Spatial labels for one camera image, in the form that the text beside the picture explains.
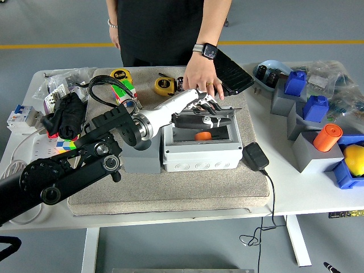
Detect person's left hand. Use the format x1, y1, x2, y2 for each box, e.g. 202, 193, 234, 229
183, 52, 225, 100

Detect grey block with round hole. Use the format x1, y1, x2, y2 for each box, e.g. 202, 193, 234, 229
121, 136, 163, 175

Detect person's right hand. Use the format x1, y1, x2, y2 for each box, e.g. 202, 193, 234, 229
109, 26, 121, 49

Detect white power strip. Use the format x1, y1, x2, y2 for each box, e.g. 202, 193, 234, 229
28, 135, 72, 162

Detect black table control panel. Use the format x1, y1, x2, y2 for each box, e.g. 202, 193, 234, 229
328, 209, 364, 219

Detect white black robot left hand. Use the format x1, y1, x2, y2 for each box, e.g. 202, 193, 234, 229
140, 88, 233, 138

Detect yellow lemon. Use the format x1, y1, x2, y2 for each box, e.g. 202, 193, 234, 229
342, 144, 364, 176

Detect light grey junction box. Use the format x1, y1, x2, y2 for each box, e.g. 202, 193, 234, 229
162, 113, 244, 173

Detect person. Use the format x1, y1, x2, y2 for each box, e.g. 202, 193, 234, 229
106, 0, 233, 100

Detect light blue bowl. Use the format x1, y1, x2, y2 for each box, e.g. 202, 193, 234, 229
252, 59, 292, 92

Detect white circuit breaker blue switch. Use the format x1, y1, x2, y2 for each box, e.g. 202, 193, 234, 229
6, 104, 43, 134

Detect black adapter cord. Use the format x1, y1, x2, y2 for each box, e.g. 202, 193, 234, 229
238, 169, 285, 273

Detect transparent hinged box lid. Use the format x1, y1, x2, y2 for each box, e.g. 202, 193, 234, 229
170, 105, 243, 120

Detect blue bottle-shaped block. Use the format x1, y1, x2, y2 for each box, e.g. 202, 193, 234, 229
283, 70, 307, 97
301, 95, 329, 122

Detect black cloth bundle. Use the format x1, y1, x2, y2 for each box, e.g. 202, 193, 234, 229
41, 92, 88, 140

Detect blue plastic bin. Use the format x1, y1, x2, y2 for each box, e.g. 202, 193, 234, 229
331, 133, 364, 190

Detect black smartwatch grey band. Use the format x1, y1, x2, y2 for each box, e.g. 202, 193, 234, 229
192, 42, 218, 60

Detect black ribbed case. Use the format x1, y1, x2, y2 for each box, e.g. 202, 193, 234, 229
214, 48, 255, 96

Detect black power adapter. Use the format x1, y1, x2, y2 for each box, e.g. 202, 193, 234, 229
241, 141, 270, 172

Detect white table leg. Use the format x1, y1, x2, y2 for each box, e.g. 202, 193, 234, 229
81, 227, 100, 273
285, 214, 312, 267

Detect grey block holder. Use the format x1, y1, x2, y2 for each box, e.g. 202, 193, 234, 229
286, 101, 330, 141
270, 78, 308, 117
291, 130, 345, 173

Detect grey-brown fabric mat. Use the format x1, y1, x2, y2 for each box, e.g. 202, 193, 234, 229
68, 65, 271, 216

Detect yellow tape measure with strap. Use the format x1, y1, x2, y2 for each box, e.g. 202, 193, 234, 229
74, 68, 134, 88

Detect green-topped puzzle cube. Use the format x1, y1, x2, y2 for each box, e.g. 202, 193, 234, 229
110, 81, 139, 108

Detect clear bags of electronic parts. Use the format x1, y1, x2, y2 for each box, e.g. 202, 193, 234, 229
289, 59, 364, 134

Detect multicolour puzzle cube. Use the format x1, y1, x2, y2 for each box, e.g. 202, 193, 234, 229
56, 138, 80, 151

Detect purple white packet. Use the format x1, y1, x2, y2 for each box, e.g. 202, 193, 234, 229
42, 84, 71, 114

